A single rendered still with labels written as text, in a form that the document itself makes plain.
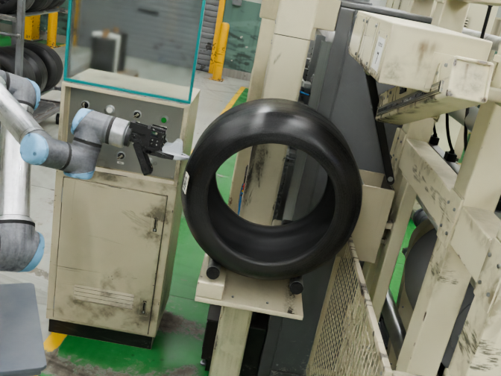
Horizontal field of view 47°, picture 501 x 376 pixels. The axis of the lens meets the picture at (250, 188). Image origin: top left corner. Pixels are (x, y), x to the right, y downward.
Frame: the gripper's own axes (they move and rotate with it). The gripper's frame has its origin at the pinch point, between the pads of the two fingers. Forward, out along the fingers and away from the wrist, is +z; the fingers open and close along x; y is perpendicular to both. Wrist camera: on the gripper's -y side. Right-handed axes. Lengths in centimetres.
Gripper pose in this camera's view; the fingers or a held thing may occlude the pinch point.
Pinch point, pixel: (185, 159)
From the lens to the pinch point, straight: 187.9
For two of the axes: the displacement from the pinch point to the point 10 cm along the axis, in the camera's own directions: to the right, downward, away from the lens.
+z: 9.6, 2.8, 0.6
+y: 2.9, -9.0, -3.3
